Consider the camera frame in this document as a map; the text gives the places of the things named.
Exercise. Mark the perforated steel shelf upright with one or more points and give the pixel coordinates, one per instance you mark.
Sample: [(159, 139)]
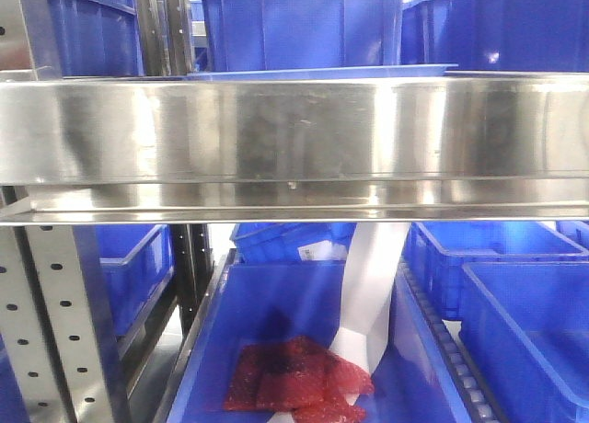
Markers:
[(55, 316)]

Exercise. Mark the blue bin lower centre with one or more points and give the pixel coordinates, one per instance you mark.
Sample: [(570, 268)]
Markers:
[(275, 302)]

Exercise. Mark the blue bin rear centre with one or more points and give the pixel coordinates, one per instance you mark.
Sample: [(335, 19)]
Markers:
[(292, 242)]

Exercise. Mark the blue bin lower right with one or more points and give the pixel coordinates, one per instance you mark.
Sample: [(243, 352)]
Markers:
[(526, 327)]

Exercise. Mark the blue bin rear right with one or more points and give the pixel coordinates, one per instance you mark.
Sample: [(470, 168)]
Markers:
[(436, 251)]

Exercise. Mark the blue bin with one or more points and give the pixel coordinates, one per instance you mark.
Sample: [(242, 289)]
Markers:
[(292, 242), (134, 259), (275, 302), (526, 327), (436, 251)]

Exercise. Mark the blue crate upper right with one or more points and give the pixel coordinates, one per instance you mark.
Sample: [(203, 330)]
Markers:
[(497, 35)]

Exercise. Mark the blue bin lower left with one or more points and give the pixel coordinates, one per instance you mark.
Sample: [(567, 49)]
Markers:
[(134, 259)]

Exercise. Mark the red mesh bag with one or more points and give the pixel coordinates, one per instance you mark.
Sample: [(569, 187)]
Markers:
[(298, 377)]

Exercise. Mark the stainless steel shelf rail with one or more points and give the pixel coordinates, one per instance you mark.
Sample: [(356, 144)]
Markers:
[(463, 146)]

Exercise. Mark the blue plastic tray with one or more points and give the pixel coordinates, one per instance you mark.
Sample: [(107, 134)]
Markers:
[(337, 73)]

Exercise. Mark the blue crate upper centre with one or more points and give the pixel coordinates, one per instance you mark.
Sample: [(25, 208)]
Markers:
[(255, 35)]

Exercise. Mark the blue crate upper left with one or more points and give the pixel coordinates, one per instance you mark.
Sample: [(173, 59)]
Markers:
[(97, 37)]

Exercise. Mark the blue crate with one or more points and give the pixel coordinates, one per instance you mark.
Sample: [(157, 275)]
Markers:
[(97, 37), (255, 35), (497, 35)]

